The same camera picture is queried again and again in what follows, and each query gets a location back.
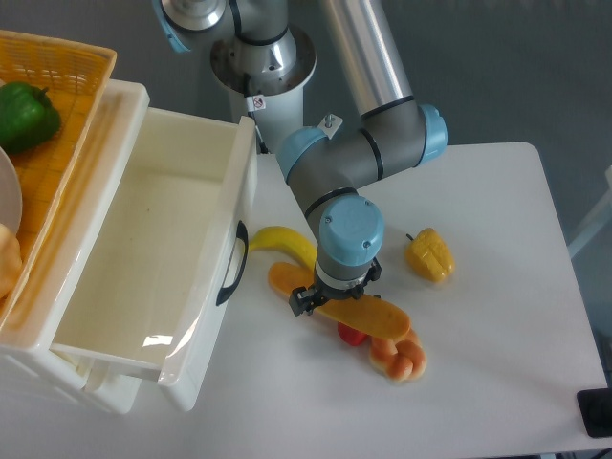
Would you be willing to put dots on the black drawer handle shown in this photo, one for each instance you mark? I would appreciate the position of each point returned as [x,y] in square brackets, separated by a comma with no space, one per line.
[237,264]

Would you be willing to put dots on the red bell pepper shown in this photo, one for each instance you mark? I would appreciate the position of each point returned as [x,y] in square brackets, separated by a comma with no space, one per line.
[351,336]

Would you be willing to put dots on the braided bread roll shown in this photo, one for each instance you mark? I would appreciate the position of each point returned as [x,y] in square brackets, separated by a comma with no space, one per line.
[400,360]

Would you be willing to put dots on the orange woven basket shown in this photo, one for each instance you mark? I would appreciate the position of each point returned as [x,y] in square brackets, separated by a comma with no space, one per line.
[76,75]

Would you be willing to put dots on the black device at edge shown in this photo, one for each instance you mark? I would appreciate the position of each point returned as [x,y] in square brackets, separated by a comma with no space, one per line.
[595,411]

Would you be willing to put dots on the white drawer cabinet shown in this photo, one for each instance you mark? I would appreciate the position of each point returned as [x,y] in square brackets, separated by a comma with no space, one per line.
[29,365]

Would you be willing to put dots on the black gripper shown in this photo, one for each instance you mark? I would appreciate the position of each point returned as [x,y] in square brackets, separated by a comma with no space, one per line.
[304,300]

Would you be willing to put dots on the yellow bell pepper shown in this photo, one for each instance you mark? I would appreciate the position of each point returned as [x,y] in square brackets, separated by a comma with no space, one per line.
[429,256]

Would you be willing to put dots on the yellow banana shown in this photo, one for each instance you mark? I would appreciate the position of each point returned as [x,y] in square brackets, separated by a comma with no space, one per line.
[288,241]

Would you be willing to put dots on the white plate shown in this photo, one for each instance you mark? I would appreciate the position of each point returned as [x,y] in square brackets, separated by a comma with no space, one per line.
[10,195]

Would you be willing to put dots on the green bell pepper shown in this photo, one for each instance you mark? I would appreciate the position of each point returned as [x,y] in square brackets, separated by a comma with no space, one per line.
[28,117]

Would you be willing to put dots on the white plastic drawer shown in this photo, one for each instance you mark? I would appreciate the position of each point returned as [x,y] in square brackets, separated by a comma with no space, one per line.
[145,304]

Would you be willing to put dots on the long orange bread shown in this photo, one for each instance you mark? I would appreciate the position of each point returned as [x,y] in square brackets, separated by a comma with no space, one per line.
[371,315]

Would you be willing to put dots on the pale bread roll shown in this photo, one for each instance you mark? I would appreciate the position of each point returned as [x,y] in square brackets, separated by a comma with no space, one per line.
[11,261]

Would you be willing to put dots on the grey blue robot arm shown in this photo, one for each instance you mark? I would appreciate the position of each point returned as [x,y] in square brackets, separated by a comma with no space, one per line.
[323,169]

